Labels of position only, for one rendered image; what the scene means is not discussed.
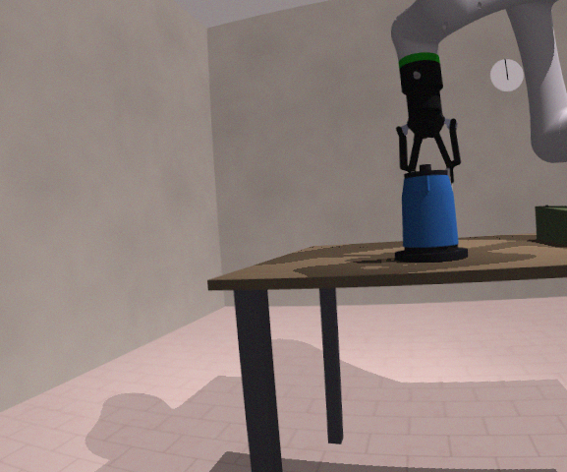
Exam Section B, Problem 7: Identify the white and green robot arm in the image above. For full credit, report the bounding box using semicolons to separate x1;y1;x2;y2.
391;0;567;163

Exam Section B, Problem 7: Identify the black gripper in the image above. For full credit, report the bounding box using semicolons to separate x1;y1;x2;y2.
396;87;461;186

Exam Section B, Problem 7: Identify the dark grey round disc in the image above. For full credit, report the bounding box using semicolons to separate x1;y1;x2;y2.
395;248;468;263

